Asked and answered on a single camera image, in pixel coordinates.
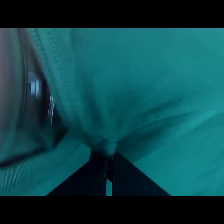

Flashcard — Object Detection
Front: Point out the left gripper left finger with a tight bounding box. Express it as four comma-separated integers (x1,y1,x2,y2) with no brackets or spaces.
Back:
46,151,108,197

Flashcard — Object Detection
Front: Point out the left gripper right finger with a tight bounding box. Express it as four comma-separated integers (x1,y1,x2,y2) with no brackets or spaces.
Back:
111,150,171,197

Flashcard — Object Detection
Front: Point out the teal garment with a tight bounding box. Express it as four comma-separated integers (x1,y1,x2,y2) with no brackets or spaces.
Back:
0,27,224,197

